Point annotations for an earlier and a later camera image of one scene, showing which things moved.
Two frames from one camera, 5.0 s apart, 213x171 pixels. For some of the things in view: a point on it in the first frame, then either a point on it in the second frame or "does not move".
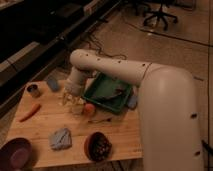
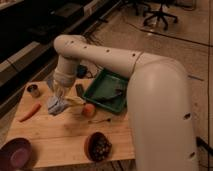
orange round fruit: x=89 y=109 does not move
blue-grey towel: x=61 y=139 -> x=56 y=104
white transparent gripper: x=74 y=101 -> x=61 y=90
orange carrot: x=34 y=109 does not move
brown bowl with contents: x=98 y=147 does not move
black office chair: x=160 y=15 does not move
